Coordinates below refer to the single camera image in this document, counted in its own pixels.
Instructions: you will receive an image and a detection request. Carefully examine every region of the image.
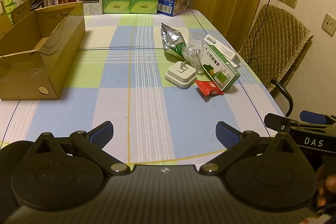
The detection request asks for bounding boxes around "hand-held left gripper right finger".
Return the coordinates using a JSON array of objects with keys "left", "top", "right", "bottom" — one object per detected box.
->
[{"left": 200, "top": 121, "right": 298, "bottom": 176}]

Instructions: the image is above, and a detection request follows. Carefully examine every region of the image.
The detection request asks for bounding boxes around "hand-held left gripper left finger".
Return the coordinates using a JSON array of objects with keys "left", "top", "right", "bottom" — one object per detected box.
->
[{"left": 34, "top": 121, "right": 131, "bottom": 176}]

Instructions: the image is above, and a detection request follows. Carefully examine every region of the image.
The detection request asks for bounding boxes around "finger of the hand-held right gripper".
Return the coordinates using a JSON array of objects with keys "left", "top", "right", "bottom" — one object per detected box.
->
[
  {"left": 265, "top": 113, "right": 292, "bottom": 132},
  {"left": 300, "top": 111, "right": 327, "bottom": 122}
]

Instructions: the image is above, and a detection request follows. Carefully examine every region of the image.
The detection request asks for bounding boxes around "red snack packet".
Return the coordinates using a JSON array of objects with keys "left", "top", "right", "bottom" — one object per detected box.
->
[{"left": 196, "top": 80, "right": 224, "bottom": 96}]

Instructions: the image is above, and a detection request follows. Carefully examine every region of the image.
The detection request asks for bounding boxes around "green and white medicine box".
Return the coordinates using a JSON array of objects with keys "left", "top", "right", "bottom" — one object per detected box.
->
[{"left": 199, "top": 44, "right": 240, "bottom": 91}]

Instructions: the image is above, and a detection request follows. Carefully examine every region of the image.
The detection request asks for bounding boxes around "white power adapter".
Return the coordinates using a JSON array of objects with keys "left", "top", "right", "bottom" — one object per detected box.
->
[{"left": 165, "top": 61, "right": 197, "bottom": 90}]

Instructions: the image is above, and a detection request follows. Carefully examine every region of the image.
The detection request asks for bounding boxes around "clear plastic box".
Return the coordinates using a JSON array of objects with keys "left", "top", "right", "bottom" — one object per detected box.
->
[{"left": 182, "top": 30, "right": 208, "bottom": 75}]

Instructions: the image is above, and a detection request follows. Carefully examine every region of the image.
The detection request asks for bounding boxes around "brown cardboard box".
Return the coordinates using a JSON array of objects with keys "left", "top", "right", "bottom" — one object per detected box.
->
[{"left": 0, "top": 1, "right": 87, "bottom": 100}]

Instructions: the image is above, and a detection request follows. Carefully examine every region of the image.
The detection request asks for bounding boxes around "silver green leaf pouch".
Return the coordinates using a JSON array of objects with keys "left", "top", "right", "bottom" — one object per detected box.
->
[{"left": 161, "top": 22, "right": 187, "bottom": 56}]

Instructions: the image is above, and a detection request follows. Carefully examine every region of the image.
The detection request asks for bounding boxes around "plaid cloth covered desktop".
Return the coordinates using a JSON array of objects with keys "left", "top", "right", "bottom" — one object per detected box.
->
[{"left": 0, "top": 7, "right": 289, "bottom": 167}]

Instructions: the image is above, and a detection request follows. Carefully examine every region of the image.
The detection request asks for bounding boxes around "person's right hand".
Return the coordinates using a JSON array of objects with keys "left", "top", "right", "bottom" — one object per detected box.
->
[{"left": 316, "top": 174, "right": 336, "bottom": 207}]

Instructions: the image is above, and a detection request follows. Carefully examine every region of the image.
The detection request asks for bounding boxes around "chair with quilted cover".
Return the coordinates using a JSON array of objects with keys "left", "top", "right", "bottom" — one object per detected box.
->
[{"left": 238, "top": 3, "right": 314, "bottom": 117}]

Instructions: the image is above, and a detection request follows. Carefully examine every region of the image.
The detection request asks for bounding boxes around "small printed cardboard box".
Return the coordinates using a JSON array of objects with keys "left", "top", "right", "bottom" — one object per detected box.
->
[{"left": 0, "top": 0, "right": 36, "bottom": 35}]

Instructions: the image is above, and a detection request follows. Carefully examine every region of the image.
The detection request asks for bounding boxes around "black bag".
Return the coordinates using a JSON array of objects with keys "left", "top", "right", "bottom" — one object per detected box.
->
[{"left": 28, "top": 0, "right": 44, "bottom": 12}]

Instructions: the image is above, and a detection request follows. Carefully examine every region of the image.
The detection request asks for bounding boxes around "green tissue pack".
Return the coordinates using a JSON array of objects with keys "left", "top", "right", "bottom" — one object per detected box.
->
[{"left": 0, "top": 0, "right": 27, "bottom": 14}]

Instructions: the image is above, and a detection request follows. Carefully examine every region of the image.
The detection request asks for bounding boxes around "white wall switch panel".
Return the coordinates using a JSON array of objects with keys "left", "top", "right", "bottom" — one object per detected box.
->
[{"left": 322, "top": 13, "right": 336, "bottom": 37}]

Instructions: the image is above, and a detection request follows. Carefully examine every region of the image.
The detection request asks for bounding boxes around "black charger cable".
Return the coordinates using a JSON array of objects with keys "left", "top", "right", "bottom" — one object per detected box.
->
[{"left": 248, "top": 0, "right": 286, "bottom": 75}]

